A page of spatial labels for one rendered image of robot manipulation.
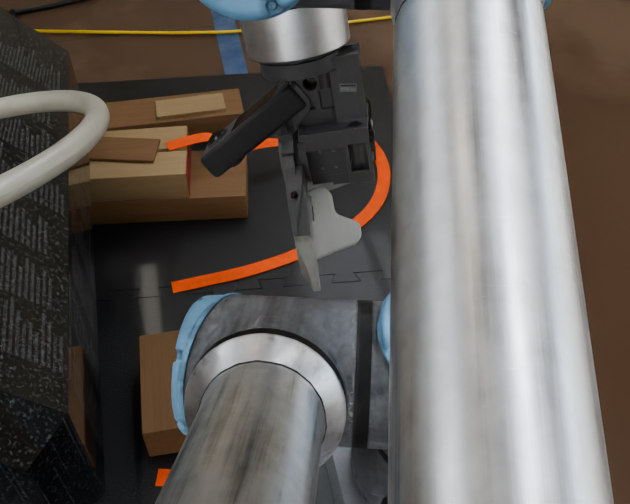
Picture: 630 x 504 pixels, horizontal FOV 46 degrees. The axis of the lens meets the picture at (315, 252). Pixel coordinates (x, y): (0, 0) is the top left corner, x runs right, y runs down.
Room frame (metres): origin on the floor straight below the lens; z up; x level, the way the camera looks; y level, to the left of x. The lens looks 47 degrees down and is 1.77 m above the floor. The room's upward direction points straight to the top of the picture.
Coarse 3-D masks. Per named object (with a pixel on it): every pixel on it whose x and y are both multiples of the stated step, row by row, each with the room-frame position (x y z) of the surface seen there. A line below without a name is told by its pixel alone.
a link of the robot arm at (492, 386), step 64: (384, 0) 0.44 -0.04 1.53; (448, 0) 0.36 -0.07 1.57; (512, 0) 0.36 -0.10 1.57; (448, 64) 0.31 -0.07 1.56; (512, 64) 0.31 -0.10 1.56; (448, 128) 0.28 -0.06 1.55; (512, 128) 0.27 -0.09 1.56; (448, 192) 0.24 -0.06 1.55; (512, 192) 0.23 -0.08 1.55; (448, 256) 0.21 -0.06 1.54; (512, 256) 0.20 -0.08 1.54; (576, 256) 0.22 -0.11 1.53; (448, 320) 0.18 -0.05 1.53; (512, 320) 0.17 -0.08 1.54; (576, 320) 0.18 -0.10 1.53; (448, 384) 0.15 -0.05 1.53; (512, 384) 0.15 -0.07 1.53; (576, 384) 0.15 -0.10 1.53; (448, 448) 0.13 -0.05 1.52; (512, 448) 0.13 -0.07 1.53; (576, 448) 0.13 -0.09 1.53
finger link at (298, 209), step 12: (288, 156) 0.50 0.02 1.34; (288, 168) 0.50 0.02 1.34; (300, 168) 0.50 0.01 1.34; (288, 180) 0.49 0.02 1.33; (300, 180) 0.48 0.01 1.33; (288, 192) 0.48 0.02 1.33; (300, 192) 0.48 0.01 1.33; (288, 204) 0.47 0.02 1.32; (300, 204) 0.47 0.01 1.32; (300, 216) 0.47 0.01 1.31; (300, 228) 0.46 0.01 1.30
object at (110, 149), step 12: (108, 144) 1.89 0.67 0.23; (120, 144) 1.89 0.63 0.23; (132, 144) 1.89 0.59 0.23; (144, 144) 1.89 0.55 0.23; (156, 144) 1.89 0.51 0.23; (96, 156) 1.83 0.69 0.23; (108, 156) 1.83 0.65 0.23; (120, 156) 1.83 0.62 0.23; (132, 156) 1.83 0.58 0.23; (144, 156) 1.83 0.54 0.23
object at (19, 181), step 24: (24, 96) 0.90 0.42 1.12; (48, 96) 0.88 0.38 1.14; (72, 96) 0.85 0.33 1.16; (96, 96) 0.82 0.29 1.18; (96, 120) 0.72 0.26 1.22; (72, 144) 0.65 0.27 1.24; (96, 144) 0.69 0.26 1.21; (24, 168) 0.59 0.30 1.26; (48, 168) 0.60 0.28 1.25; (0, 192) 0.55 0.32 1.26; (24, 192) 0.57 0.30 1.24
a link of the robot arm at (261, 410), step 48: (192, 336) 0.42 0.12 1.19; (240, 336) 0.40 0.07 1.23; (288, 336) 0.40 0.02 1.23; (336, 336) 0.42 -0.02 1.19; (192, 384) 0.37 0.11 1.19; (240, 384) 0.34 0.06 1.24; (288, 384) 0.34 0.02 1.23; (336, 384) 0.37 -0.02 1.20; (192, 432) 0.28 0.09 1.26; (240, 432) 0.27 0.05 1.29; (288, 432) 0.28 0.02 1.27; (336, 432) 0.34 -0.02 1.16; (192, 480) 0.22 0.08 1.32; (240, 480) 0.22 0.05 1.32; (288, 480) 0.23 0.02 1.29
